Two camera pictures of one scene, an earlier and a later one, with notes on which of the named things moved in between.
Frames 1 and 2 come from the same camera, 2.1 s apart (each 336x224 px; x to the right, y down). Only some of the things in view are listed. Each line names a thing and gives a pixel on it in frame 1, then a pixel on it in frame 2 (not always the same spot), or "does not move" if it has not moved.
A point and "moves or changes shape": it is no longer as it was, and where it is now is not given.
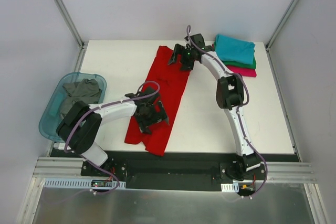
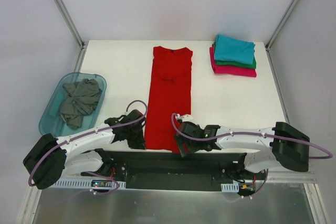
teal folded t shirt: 231,50 does not move
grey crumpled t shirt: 87,91 does not move
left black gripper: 153,118 → 136,140
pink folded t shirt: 242,71 does not move
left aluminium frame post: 64,11 does not move
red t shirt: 168,80 moves or changes shape
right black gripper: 181,57 → 180,143
